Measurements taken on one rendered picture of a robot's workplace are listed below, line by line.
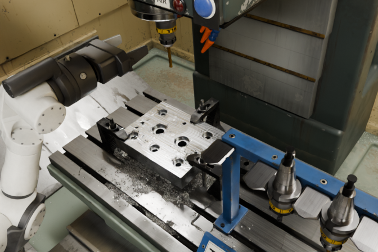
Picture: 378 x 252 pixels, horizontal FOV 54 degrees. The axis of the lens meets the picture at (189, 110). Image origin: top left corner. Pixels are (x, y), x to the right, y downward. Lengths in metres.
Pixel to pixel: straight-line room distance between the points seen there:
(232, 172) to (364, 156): 0.96
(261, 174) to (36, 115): 0.44
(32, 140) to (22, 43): 1.15
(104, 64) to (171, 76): 1.44
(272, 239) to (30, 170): 0.63
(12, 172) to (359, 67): 1.00
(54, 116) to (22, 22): 1.19
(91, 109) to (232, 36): 0.79
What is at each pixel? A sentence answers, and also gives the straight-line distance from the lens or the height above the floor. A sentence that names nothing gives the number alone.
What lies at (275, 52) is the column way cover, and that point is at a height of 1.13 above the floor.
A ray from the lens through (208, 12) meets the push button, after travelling 0.51.
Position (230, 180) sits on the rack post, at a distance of 0.92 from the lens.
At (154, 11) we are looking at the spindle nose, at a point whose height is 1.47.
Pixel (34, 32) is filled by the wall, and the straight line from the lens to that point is 1.90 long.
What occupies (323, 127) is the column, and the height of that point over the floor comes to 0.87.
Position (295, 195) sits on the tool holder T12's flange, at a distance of 0.74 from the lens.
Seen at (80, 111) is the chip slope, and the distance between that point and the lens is 1.82.
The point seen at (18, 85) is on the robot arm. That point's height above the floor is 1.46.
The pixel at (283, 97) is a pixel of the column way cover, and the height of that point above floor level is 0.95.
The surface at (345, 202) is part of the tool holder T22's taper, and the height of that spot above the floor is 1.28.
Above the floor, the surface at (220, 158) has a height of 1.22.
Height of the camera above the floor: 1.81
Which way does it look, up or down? 40 degrees down
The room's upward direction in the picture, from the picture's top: 5 degrees counter-clockwise
